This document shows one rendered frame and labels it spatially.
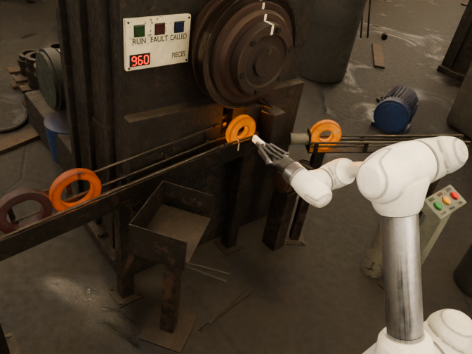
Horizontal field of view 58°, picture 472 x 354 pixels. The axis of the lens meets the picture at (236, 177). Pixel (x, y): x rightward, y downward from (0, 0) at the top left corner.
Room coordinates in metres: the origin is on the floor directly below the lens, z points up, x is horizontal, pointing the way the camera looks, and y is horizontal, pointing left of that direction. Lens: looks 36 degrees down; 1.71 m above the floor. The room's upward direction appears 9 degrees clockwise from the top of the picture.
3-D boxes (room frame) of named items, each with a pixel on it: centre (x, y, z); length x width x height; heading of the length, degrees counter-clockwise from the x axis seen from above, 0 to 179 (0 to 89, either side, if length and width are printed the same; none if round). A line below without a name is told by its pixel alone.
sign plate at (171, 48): (1.51, 0.36, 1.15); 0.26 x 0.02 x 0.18; 134
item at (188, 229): (1.12, 0.19, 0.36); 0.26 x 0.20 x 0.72; 169
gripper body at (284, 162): (1.50, -0.18, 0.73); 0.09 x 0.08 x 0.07; 44
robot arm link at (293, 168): (1.44, -0.23, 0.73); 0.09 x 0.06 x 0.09; 134
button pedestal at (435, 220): (1.61, -0.96, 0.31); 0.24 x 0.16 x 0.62; 134
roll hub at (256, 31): (1.60, -0.03, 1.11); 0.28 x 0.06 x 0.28; 134
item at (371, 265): (1.70, -0.82, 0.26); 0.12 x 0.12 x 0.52
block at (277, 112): (1.84, -0.12, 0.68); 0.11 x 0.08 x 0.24; 44
